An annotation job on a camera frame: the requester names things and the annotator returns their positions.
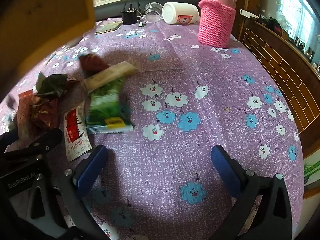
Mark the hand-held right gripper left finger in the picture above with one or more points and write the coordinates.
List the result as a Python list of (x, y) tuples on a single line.
[(93, 166)]

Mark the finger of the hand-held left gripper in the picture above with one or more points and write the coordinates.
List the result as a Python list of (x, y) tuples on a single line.
[(8, 138), (40, 145)]

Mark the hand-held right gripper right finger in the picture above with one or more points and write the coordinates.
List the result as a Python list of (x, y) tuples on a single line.
[(225, 171)]

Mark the brown red snack packet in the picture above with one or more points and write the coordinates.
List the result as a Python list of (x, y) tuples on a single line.
[(25, 115)]

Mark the red foil snack packet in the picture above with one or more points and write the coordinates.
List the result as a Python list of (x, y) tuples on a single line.
[(43, 115)]

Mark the white red snack packet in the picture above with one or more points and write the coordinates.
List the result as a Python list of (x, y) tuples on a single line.
[(75, 135)]

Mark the dark green leaf snack packet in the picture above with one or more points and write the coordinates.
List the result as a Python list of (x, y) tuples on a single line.
[(51, 83)]

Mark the white green snack packet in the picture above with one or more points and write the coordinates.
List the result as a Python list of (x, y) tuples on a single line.
[(105, 105)]

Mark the beige snack bar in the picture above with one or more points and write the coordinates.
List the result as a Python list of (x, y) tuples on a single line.
[(110, 77)]

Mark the dark red pyramid snack packet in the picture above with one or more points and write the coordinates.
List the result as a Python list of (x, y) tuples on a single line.
[(91, 63)]

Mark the brown cardboard box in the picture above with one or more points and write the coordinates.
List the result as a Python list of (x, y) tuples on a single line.
[(50, 10)]

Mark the purple floral tablecloth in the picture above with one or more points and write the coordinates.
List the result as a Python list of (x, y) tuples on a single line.
[(175, 130)]

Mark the green white carton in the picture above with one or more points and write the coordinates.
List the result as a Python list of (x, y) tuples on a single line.
[(311, 170)]

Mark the wooden cabinet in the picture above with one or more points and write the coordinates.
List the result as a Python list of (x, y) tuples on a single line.
[(282, 62)]

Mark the flat printed paper packet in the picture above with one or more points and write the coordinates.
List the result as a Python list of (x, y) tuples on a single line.
[(108, 27)]

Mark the black sofa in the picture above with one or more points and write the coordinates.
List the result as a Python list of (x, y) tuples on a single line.
[(110, 11)]

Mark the black plant pot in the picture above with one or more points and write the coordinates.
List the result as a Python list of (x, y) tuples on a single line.
[(130, 17)]

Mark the pink thermos with knit sleeve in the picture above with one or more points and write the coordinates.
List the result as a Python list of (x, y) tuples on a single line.
[(217, 17)]

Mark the white plastic jar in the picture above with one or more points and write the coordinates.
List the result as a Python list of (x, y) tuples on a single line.
[(180, 12)]

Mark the clear plastic cup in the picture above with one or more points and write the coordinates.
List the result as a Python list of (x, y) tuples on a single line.
[(152, 11)]

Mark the window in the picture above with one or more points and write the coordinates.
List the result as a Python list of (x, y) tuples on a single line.
[(297, 10)]

